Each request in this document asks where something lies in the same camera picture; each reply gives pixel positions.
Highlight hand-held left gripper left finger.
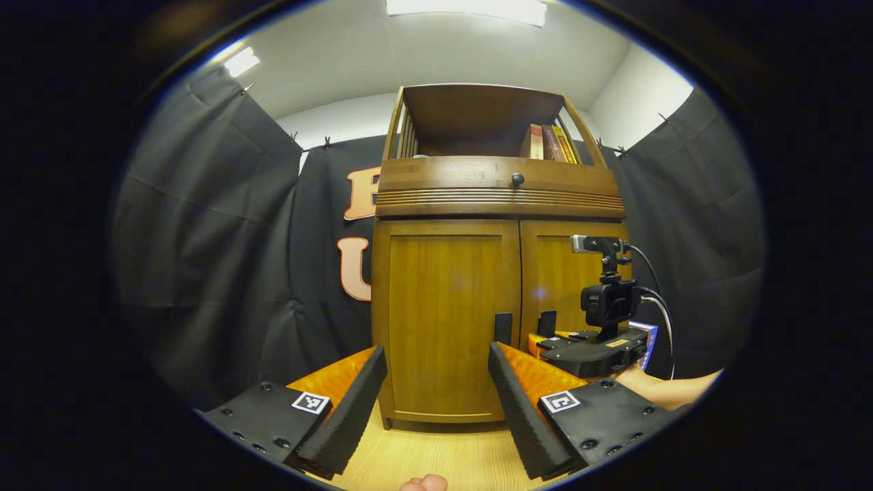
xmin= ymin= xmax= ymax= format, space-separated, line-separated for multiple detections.
xmin=196 ymin=344 xmax=388 ymax=481

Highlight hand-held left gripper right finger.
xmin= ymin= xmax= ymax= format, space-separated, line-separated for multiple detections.
xmin=488 ymin=341 xmax=683 ymax=481

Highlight wooden shoe cabinet door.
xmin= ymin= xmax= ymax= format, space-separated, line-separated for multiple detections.
xmin=372 ymin=220 xmax=522 ymax=423
xmin=518 ymin=220 xmax=632 ymax=355

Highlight wooden double-door shoe cabinet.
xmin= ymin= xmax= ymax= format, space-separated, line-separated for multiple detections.
xmin=370 ymin=83 xmax=632 ymax=430

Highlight blue and white book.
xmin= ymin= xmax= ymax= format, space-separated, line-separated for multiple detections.
xmin=627 ymin=322 xmax=659 ymax=372

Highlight yellow book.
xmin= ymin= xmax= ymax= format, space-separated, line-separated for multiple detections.
xmin=552 ymin=125 xmax=580 ymax=164

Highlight brown book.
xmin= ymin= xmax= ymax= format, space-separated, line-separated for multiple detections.
xmin=542 ymin=125 xmax=567 ymax=162

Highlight red and cream book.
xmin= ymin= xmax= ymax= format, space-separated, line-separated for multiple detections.
xmin=520 ymin=124 xmax=544 ymax=161

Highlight wooden drawer with black knob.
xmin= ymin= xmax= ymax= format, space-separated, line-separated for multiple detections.
xmin=375 ymin=155 xmax=626 ymax=220

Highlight black backdrop cloth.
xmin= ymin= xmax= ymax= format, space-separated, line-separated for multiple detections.
xmin=113 ymin=65 xmax=765 ymax=410

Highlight large ceiling light panel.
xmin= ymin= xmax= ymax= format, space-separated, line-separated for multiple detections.
xmin=386 ymin=0 xmax=548 ymax=28

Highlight small ceiling light panel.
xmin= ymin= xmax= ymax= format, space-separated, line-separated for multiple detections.
xmin=224 ymin=46 xmax=261 ymax=78

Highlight right gripper cables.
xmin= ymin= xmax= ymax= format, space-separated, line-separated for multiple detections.
xmin=626 ymin=244 xmax=676 ymax=380

